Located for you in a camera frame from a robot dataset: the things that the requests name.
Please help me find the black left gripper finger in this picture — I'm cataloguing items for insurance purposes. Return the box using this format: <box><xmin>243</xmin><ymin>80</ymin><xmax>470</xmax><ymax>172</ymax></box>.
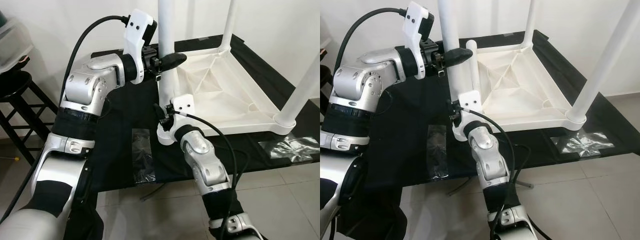
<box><xmin>442</xmin><ymin>47</ymin><xmax>473</xmax><ymax>65</ymax></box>
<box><xmin>160</xmin><ymin>52</ymin><xmax>188</xmax><ymax>69</ymax></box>

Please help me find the black tablecloth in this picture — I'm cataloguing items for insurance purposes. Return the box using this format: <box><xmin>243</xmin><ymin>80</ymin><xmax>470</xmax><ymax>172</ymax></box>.
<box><xmin>50</xmin><ymin>34</ymin><xmax>321</xmax><ymax>240</ymax></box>
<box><xmin>322</xmin><ymin>29</ymin><xmax>640</xmax><ymax>240</ymax></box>

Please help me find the white plastic table top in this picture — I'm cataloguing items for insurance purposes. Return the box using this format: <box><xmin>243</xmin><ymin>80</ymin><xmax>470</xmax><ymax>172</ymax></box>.
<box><xmin>452</xmin><ymin>37</ymin><xmax>587</xmax><ymax>142</ymax></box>
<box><xmin>157</xmin><ymin>42</ymin><xmax>297</xmax><ymax>147</ymax></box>

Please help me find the black round stool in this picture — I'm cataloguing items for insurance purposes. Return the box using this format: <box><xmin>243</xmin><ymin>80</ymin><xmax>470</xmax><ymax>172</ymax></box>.
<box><xmin>320</xmin><ymin>65</ymin><xmax>335</xmax><ymax>106</ymax></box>
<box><xmin>0</xmin><ymin>80</ymin><xmax>60</xmax><ymax>167</ymax></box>

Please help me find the clear plastic storage box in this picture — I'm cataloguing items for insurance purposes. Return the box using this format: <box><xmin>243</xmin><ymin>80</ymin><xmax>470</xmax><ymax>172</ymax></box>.
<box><xmin>0</xmin><ymin>17</ymin><xmax>35</xmax><ymax>74</ymax></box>

